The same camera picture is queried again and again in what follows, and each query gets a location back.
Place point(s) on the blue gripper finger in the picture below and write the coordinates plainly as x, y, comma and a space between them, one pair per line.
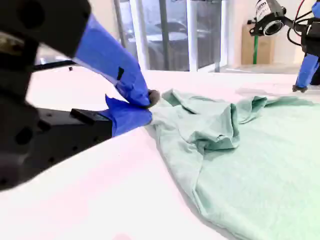
306, 71

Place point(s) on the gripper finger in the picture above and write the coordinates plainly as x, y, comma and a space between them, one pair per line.
107, 57
125, 120

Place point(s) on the pale green T-shirt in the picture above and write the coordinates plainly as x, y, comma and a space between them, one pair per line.
250, 162

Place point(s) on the brown cardboard box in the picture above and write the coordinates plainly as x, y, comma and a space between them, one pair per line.
265, 50

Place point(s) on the green pole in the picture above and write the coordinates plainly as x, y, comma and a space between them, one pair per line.
255, 50

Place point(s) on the flat black bar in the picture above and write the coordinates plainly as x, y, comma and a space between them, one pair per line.
52, 65

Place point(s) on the white framed glass door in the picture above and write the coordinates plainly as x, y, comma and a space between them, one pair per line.
192, 35

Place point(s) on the black camera box with lens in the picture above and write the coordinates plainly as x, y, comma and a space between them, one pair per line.
271, 18

